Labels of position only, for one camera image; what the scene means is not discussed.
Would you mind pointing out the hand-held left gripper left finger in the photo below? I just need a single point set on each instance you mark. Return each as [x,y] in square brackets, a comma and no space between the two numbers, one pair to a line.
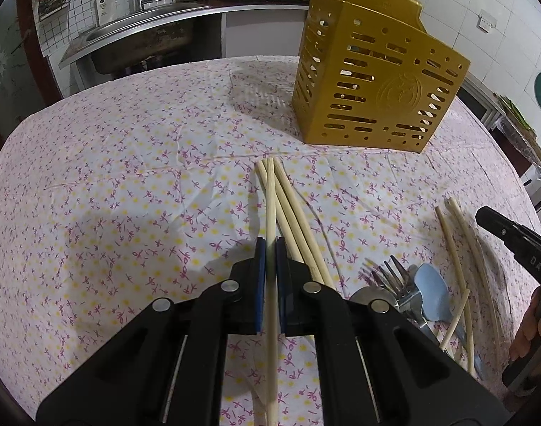
[261,284]

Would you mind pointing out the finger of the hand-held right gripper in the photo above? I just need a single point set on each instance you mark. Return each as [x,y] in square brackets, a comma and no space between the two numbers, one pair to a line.
[503,228]

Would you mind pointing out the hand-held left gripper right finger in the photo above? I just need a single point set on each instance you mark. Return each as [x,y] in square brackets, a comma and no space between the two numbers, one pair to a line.
[282,284]

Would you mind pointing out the wooden chopstick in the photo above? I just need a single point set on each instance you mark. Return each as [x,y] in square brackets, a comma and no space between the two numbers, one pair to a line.
[309,230]
[270,204]
[294,230]
[284,226]

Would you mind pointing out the light blue spoon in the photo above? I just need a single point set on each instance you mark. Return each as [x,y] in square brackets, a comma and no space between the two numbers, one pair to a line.
[432,293]

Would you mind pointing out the yellow perforated utensil holder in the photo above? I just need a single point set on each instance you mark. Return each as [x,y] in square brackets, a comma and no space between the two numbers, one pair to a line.
[372,4]

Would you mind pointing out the person's right hand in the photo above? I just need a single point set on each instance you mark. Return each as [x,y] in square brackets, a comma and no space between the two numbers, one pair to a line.
[525,333]

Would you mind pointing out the pale thick chopstick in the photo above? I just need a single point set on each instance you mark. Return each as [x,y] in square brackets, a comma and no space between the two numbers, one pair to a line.
[468,235]

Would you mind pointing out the pale thin chopstick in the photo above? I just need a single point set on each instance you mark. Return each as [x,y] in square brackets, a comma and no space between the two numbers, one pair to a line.
[457,317]
[450,244]

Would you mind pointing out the metal spoon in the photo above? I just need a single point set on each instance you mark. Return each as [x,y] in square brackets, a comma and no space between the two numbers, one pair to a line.
[363,295]

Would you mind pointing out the cluttered side shelf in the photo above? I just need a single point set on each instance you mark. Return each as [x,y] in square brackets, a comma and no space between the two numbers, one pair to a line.
[523,142]

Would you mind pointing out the metal fork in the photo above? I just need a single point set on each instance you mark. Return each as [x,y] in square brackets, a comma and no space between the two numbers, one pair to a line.
[377,282]
[401,284]

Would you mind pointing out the floral tablecloth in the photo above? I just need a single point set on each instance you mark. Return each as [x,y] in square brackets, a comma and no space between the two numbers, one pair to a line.
[119,186]

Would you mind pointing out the stainless steel sink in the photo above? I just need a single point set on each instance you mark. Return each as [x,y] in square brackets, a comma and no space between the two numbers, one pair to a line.
[132,40]

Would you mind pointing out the brown kitchen countertop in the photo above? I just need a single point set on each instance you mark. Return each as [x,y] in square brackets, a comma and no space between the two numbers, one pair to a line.
[261,5]

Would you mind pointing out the white soap bottle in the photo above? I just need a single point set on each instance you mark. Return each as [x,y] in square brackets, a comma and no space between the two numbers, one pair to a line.
[105,6]

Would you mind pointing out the brown door with glass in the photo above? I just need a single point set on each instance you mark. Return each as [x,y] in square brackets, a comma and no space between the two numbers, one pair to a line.
[13,75]

